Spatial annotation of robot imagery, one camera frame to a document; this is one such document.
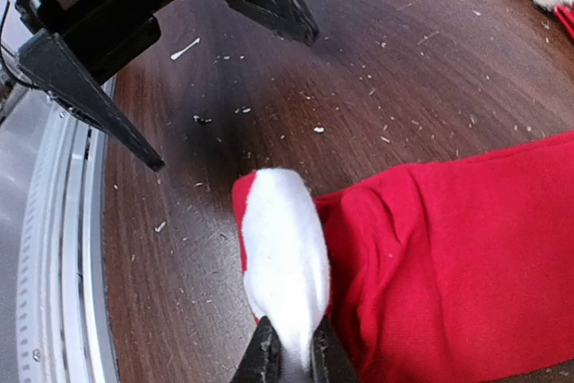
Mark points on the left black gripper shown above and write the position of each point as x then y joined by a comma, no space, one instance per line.
104,35

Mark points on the red sock with white cuff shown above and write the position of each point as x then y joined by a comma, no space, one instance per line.
458,271

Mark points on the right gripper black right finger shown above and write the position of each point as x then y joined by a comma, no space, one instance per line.
329,361

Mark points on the metal base rail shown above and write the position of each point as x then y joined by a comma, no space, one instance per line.
54,314

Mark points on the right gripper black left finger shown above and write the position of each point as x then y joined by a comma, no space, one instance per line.
262,360

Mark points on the white cotton swab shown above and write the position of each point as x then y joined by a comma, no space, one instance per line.
176,55

